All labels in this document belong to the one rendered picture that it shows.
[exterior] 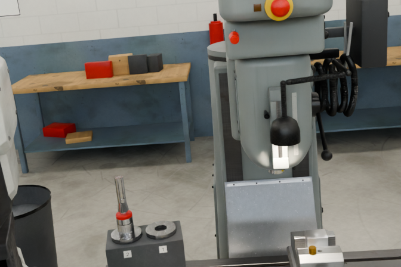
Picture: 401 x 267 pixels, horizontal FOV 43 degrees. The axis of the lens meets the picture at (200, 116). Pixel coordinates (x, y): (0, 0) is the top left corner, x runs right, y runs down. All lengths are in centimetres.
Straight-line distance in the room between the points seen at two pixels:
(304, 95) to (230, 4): 33
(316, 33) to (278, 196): 79
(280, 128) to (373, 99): 480
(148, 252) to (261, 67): 61
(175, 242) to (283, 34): 66
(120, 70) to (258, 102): 400
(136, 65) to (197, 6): 96
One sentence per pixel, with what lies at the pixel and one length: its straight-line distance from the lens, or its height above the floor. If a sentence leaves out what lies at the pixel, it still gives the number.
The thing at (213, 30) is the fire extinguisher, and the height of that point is 122.
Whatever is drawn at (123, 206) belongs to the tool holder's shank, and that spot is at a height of 123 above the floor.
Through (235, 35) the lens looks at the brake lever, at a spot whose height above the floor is 171.
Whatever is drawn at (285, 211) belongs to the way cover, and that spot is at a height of 99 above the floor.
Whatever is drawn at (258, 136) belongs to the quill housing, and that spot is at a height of 142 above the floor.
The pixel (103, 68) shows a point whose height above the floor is 97.
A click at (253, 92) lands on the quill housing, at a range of 132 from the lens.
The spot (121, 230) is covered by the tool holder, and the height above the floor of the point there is 115.
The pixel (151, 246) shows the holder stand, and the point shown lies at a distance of 149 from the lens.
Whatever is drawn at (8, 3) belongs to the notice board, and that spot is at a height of 166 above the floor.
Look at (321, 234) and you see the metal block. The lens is 158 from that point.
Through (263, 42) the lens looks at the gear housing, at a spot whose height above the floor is 167.
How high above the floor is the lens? 185
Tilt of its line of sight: 16 degrees down
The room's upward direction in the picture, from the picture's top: 5 degrees counter-clockwise
